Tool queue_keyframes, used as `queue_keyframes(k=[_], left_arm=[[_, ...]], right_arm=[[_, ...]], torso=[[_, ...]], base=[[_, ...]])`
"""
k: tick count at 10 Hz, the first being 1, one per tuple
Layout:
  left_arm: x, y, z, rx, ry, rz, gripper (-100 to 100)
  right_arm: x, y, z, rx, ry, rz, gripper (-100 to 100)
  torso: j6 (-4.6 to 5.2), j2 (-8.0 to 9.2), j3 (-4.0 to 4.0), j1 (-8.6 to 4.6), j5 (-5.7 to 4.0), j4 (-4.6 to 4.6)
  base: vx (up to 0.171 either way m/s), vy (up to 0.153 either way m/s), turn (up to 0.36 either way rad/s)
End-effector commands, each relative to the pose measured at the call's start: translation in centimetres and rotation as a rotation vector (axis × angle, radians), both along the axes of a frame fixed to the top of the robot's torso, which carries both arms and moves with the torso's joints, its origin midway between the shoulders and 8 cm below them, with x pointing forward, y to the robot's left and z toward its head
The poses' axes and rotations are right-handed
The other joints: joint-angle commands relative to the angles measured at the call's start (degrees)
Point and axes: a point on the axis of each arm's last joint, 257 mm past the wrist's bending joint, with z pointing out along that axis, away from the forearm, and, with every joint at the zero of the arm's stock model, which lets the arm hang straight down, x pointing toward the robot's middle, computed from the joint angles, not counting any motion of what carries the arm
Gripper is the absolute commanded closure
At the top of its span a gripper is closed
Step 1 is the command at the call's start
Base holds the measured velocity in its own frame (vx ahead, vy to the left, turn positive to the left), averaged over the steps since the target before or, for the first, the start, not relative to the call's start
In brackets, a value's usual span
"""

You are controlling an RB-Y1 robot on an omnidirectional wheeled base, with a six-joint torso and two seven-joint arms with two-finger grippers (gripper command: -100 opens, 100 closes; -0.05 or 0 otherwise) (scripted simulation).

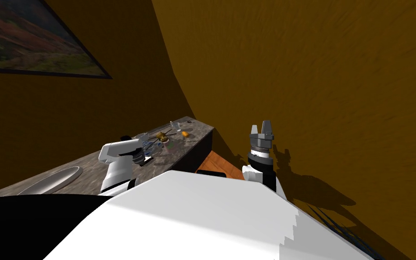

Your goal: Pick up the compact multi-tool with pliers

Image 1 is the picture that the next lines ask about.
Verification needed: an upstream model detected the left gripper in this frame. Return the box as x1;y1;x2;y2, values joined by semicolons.
134;151;154;167

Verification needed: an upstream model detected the grey oval plate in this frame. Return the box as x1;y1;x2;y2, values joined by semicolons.
16;166;84;196

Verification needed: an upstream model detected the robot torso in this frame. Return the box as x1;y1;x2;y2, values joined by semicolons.
43;169;374;260

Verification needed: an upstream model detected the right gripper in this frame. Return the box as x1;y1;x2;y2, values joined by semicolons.
249;121;275;149

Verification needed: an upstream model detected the framed landscape picture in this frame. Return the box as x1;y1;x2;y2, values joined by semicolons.
0;0;113;80

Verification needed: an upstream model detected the pink and green cup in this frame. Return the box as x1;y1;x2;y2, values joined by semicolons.
162;140;177;155

